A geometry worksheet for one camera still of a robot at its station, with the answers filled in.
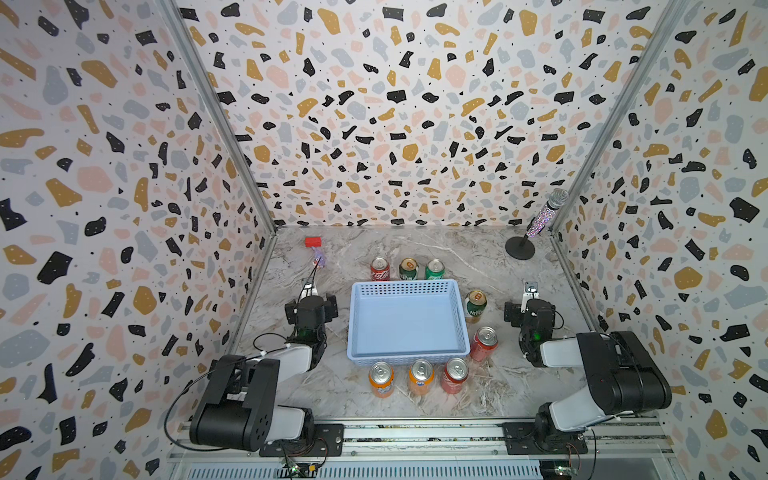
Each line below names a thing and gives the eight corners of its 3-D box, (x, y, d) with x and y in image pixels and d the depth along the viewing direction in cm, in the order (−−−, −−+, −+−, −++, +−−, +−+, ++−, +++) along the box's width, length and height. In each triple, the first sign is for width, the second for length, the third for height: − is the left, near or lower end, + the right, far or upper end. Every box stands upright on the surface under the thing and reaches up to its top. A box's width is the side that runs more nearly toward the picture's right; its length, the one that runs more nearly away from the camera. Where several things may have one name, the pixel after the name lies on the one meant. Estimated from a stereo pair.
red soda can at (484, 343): (469, 361, 89) (477, 346, 80) (467, 343, 92) (474, 326, 84) (490, 361, 89) (499, 346, 80) (486, 343, 92) (495, 326, 84)
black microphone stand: (508, 259, 115) (511, 254, 113) (503, 239, 122) (505, 234, 120) (534, 259, 116) (537, 254, 113) (527, 240, 122) (530, 234, 120)
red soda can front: (442, 394, 83) (447, 380, 74) (440, 373, 87) (445, 357, 78) (462, 394, 83) (470, 380, 74) (460, 373, 87) (467, 357, 78)
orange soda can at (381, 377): (371, 398, 82) (367, 384, 73) (372, 377, 86) (369, 361, 77) (394, 398, 82) (393, 384, 73) (394, 377, 86) (394, 361, 77)
